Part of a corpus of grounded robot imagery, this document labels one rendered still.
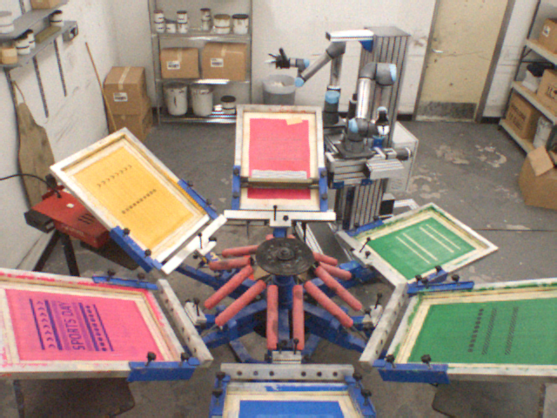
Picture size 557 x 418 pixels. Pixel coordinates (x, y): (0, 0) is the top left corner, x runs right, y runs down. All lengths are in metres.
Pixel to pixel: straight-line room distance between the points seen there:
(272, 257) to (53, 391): 1.18
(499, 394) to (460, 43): 5.35
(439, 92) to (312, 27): 2.05
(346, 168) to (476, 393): 1.77
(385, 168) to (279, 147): 0.80
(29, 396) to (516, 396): 2.23
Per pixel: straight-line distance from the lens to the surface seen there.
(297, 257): 2.49
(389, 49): 3.57
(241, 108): 3.46
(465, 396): 2.58
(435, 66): 7.23
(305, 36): 6.68
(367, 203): 4.13
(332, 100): 3.90
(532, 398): 2.71
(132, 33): 6.86
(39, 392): 2.57
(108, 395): 2.47
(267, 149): 3.33
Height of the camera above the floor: 2.93
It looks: 34 degrees down
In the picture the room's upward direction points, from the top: 2 degrees clockwise
